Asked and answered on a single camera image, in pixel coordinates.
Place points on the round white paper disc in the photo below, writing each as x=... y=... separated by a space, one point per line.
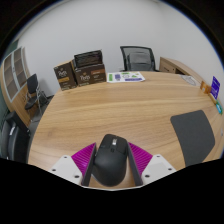
x=190 y=80

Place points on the wooden side desk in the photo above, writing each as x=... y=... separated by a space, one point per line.
x=170 y=66

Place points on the small black visitor chair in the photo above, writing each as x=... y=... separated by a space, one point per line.
x=32 y=85

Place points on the black mesh office chair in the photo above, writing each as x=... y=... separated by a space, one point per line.
x=138 y=59

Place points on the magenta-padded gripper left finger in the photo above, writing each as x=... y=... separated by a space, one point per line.
x=81 y=160

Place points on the wooden glass-door shelf cabinet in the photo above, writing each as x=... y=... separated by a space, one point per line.
x=14 y=80

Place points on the purple upright card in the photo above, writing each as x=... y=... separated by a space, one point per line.
x=215 y=87

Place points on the black leather office chair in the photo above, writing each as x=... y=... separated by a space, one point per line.
x=15 y=140

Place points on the wide brown cardboard box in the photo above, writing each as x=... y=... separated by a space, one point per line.
x=90 y=76

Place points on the white printed leaflet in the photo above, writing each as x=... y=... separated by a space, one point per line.
x=125 y=77

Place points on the small orange-brown box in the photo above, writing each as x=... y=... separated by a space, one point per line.
x=205 y=87

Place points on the dark open cardboard box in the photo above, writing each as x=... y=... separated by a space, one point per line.
x=88 y=58

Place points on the small green packet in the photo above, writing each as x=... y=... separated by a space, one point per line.
x=219 y=108

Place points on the black computer mouse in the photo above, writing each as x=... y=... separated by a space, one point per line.
x=110 y=161

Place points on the tall brown cardboard box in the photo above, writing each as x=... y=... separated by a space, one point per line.
x=65 y=76

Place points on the dark grey mouse pad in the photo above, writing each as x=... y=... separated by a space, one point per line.
x=193 y=136

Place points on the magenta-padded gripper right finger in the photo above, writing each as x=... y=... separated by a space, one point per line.
x=143 y=161

